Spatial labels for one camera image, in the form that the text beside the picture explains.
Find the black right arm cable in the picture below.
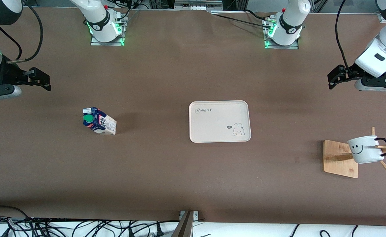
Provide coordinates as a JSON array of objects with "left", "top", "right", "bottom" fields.
[
  {"left": 7, "top": 3, "right": 44, "bottom": 64},
  {"left": 0, "top": 24, "right": 22, "bottom": 61}
]

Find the wooden cup rack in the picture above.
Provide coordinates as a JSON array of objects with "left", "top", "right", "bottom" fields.
[{"left": 323, "top": 127, "right": 386, "bottom": 179}]

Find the silver metal bracket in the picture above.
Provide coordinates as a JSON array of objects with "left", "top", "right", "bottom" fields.
[{"left": 179, "top": 211, "right": 200, "bottom": 222}]

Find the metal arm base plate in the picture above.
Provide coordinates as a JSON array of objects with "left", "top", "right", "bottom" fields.
[
  {"left": 90, "top": 13, "right": 125, "bottom": 46},
  {"left": 264, "top": 16, "right": 299, "bottom": 50}
]

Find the blue white milk carton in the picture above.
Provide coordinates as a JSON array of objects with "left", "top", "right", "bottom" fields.
[{"left": 83, "top": 107, "right": 117, "bottom": 136}]

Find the white smiley cup black handle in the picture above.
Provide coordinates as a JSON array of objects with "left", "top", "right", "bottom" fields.
[{"left": 347, "top": 135, "right": 386, "bottom": 164}]

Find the black cable on table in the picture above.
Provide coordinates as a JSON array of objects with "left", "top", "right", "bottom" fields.
[
  {"left": 244, "top": 9, "right": 273, "bottom": 20},
  {"left": 209, "top": 13, "right": 274, "bottom": 29}
]

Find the grey power strip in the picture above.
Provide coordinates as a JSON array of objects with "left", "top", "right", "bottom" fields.
[{"left": 174, "top": 0, "right": 223, "bottom": 11}]

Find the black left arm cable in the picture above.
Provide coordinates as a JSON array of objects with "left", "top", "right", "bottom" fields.
[{"left": 335, "top": 0, "right": 353, "bottom": 75}]

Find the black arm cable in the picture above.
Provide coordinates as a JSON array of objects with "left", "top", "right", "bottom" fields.
[
  {"left": 0, "top": 24, "right": 22, "bottom": 61},
  {"left": 7, "top": 3, "right": 44, "bottom": 64},
  {"left": 335, "top": 0, "right": 353, "bottom": 75}
]

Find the beige rabbit tray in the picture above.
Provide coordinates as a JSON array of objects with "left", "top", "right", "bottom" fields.
[{"left": 189, "top": 100, "right": 251, "bottom": 143}]

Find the grey metal post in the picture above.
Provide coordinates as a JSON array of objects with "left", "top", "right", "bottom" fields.
[{"left": 171, "top": 211, "right": 195, "bottom": 237}]

